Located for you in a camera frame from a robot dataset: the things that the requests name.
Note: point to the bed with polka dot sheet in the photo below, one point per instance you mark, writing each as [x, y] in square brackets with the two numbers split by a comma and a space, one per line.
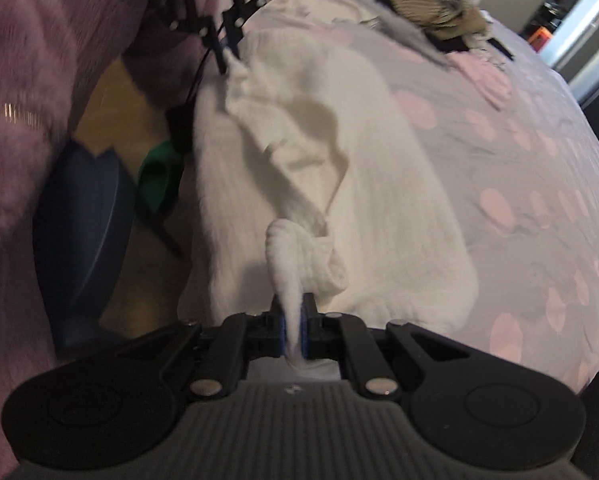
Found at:
[529, 160]

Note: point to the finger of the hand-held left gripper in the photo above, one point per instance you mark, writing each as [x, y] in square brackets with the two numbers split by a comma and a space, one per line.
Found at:
[218, 47]
[242, 10]

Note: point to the dark blue plastic object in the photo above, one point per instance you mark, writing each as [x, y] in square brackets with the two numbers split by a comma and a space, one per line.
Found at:
[84, 240]

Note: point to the light pink garment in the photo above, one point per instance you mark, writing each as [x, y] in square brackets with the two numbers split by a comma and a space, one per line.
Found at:
[489, 80]

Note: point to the black garment strip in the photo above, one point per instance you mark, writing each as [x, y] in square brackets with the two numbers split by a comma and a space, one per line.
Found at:
[499, 50]

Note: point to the person's purple fleece clothing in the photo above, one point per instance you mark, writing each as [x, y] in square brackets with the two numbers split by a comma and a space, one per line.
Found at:
[9, 285]

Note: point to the green plastic object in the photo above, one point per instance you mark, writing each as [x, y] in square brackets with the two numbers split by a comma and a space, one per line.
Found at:
[159, 175]

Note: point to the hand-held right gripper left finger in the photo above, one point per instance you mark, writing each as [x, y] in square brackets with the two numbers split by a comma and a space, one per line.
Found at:
[281, 332]

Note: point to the black crumpled garment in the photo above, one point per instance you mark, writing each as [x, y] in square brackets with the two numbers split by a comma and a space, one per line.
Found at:
[452, 44]

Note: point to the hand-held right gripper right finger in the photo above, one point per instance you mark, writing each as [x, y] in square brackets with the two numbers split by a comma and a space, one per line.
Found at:
[307, 331]

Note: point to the cream ribbed long-sleeve top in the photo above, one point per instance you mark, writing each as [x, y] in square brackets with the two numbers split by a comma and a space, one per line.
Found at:
[379, 210]

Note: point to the orange stool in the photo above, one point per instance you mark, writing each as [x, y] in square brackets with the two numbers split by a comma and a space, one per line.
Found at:
[539, 39]

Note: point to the grey garment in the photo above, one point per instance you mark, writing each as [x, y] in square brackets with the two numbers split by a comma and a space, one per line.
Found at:
[409, 30]

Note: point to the brown striped garment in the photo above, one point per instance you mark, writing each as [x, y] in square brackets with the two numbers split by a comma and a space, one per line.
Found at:
[429, 0]

